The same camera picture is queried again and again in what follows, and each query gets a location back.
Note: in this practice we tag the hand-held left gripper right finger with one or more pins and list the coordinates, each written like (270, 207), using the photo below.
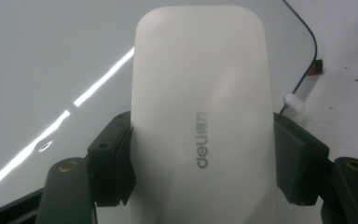
(298, 161)

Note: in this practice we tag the black whiteboard stand foot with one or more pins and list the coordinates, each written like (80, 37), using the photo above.
(317, 67)

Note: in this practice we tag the white whiteboard support clip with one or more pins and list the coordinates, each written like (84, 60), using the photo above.
(293, 102)

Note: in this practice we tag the white whiteboard with red scribble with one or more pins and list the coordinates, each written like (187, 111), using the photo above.
(43, 46)

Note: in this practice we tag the white whiteboard eraser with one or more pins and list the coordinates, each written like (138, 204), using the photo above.
(199, 77)

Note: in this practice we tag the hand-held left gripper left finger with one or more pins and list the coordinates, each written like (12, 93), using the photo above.
(112, 161)

